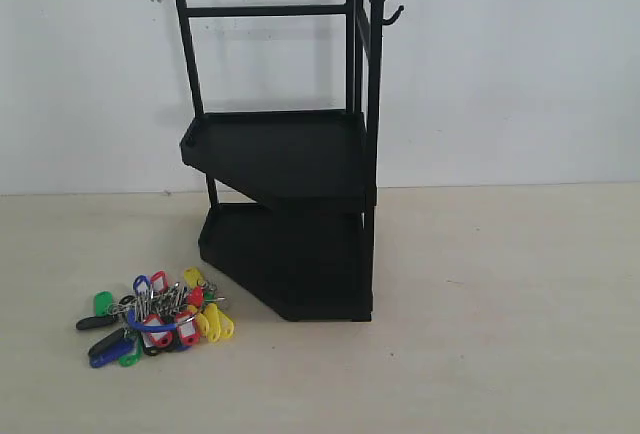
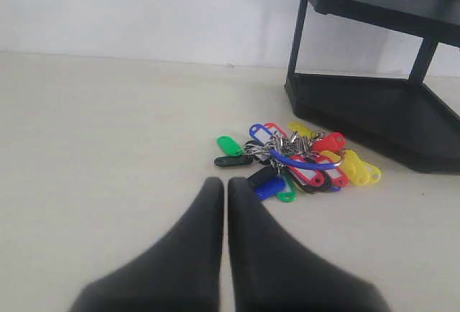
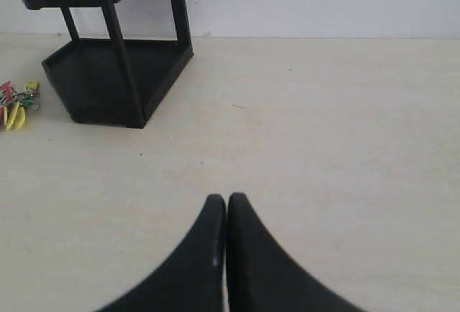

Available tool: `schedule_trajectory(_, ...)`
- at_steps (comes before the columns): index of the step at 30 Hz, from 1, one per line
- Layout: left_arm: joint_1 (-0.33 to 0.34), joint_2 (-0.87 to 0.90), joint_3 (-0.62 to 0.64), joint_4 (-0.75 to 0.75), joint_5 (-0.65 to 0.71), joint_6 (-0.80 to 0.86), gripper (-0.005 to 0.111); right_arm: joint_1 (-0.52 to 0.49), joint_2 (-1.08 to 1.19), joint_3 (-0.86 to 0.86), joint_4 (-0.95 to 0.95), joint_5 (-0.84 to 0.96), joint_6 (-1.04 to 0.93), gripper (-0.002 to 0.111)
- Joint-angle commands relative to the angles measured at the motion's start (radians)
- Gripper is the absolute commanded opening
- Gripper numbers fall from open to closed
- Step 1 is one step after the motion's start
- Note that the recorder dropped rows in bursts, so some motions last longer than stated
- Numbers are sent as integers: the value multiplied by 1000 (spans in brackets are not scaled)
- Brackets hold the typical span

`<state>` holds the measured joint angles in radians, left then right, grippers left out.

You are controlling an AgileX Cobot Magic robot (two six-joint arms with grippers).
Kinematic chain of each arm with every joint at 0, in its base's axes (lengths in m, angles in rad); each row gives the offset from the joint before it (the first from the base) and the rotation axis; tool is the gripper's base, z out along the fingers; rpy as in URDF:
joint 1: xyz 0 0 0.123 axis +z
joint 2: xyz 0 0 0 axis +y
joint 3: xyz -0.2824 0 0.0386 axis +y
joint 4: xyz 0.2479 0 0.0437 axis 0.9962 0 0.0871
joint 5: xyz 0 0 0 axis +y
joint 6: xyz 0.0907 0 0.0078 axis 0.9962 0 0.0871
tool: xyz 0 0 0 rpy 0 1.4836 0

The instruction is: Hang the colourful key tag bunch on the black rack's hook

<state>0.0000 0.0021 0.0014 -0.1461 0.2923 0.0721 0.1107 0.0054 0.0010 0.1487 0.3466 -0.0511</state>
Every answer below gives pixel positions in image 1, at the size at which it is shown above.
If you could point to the colourful key tag bunch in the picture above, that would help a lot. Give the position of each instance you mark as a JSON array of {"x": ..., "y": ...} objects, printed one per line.
[{"x": 157, "y": 317}]

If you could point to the black two-tier metal rack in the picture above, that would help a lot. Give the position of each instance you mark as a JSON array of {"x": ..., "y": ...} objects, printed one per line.
[{"x": 293, "y": 194}]

